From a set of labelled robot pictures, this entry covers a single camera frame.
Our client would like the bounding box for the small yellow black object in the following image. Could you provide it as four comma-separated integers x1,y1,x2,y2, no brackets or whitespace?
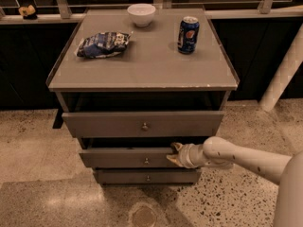
18,5,37,20

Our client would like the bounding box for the white ceramic bowl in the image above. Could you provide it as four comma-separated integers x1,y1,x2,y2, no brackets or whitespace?
127,4,156,27

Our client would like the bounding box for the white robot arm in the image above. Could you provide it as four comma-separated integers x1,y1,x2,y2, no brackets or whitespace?
167,136,303,227

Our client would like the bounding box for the white slanted pillar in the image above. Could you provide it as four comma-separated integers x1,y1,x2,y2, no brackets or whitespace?
259,25,303,112

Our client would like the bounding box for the grey drawer cabinet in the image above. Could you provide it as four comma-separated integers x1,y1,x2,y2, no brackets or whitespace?
45,7,240,185

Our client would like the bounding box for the grey top drawer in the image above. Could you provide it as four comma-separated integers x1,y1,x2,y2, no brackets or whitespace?
62,111,223,138

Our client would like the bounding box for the metal window railing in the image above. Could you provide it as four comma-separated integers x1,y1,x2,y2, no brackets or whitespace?
0,0,303,26

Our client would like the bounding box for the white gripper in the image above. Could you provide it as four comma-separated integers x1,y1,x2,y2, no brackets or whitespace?
167,142,208,168

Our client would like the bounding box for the blue pepsi can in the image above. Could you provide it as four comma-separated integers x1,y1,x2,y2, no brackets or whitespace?
178,16,200,54

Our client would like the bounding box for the blue chip bag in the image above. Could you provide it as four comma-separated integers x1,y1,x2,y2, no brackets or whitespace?
75,32,131,59

